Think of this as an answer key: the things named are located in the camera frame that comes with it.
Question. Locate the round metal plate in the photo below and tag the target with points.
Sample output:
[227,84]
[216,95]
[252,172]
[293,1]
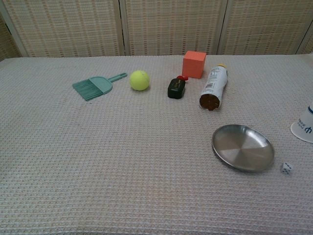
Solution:
[242,147]

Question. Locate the small white die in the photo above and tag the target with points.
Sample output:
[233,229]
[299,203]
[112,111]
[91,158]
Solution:
[286,168]

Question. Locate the white paper cup blue print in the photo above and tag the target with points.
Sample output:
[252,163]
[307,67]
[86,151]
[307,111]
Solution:
[304,127]

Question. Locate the white bottle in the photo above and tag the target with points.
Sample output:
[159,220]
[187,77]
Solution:
[215,84]

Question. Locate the teal hand brush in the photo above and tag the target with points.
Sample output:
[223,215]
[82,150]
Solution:
[97,84]

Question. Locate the black sauce bottle red cap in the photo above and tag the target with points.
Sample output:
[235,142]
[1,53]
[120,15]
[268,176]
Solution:
[176,89]

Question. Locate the yellow-green tennis ball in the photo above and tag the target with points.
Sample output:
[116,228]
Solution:
[139,80]

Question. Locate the beige waffle tablecloth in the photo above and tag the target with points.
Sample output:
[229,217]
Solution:
[122,147]

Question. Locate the orange foam cube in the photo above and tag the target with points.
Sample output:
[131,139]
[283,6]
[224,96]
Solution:
[193,67]

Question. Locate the woven folding screen panel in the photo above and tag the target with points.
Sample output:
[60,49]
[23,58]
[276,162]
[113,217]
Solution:
[264,24]
[66,27]
[171,24]
[306,44]
[7,41]

